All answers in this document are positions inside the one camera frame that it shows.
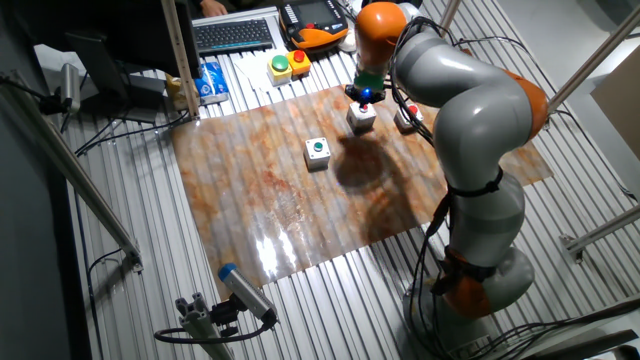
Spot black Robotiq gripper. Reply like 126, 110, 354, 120
344, 83, 387, 111

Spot grey box red mushroom button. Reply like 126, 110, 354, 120
393, 103, 425, 135

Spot bystander hand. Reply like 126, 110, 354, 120
199, 0, 229, 18

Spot green gripper mounting adapter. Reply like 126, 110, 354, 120
352, 71, 387, 93

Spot white computer mouse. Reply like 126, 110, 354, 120
337, 29, 359, 54

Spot grey box green flat button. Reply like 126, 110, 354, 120
303, 136, 333, 172

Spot orange box red mushroom button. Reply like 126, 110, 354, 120
285, 49, 312, 77

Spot orange black teach pendant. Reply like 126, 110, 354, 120
278, 0, 351, 51

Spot yellow box green mushroom button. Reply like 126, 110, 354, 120
266, 53, 294, 87

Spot white paper sheets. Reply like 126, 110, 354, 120
233, 49, 281, 94

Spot marble pattern orange mat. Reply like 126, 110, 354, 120
171, 74, 555, 301

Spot black keyboard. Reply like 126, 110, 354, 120
192, 18, 276, 56

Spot blue white tissue pack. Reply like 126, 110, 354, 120
193, 60, 231, 105

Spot yellow plastic bag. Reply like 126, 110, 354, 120
164, 73, 201, 112

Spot brown cardboard panel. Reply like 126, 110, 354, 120
589, 58, 640, 161

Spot black computer monitor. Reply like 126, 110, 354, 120
9, 0, 202, 125

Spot short aluminium profile stub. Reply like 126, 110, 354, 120
174, 292, 236, 360

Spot long slanted aluminium bar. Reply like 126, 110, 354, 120
0, 69, 145, 274

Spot aluminium frame post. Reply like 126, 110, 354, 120
547, 4, 640, 116
439, 0, 462, 36

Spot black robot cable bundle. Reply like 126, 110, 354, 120
388, 16, 504, 360

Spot upright post with ruler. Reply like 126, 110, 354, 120
160, 0, 201, 121

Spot grey camera with blue cap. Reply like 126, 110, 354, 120
217, 262, 279, 326

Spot black desk cables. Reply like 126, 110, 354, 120
74, 109, 191, 157

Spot aluminium frame bar with bracket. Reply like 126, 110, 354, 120
559, 204, 640, 264

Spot black camera cable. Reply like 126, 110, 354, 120
153, 319, 277, 345

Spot silver camera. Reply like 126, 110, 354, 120
58, 62, 83, 115

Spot black floor cable bundle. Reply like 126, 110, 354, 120
469, 294, 640, 360

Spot thin black cable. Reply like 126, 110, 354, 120
85, 247, 124, 360

